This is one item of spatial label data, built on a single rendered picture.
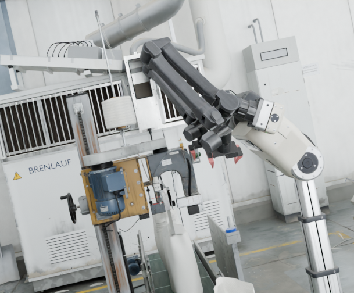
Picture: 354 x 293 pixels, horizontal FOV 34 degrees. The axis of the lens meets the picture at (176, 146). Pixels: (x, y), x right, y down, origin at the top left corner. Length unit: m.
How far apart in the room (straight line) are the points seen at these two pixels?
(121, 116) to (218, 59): 3.46
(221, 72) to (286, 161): 3.87
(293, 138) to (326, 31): 5.33
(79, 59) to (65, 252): 1.97
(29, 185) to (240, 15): 3.42
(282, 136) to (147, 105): 3.08
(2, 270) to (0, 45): 2.66
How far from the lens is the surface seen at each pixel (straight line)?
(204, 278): 4.09
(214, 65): 6.35
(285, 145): 2.50
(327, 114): 7.69
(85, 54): 5.71
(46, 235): 6.09
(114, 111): 3.01
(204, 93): 2.30
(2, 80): 6.94
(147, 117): 5.43
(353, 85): 7.84
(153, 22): 5.67
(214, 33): 6.39
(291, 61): 6.96
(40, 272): 6.17
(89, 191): 3.23
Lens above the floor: 1.53
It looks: 3 degrees down
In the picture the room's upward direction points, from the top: 12 degrees counter-clockwise
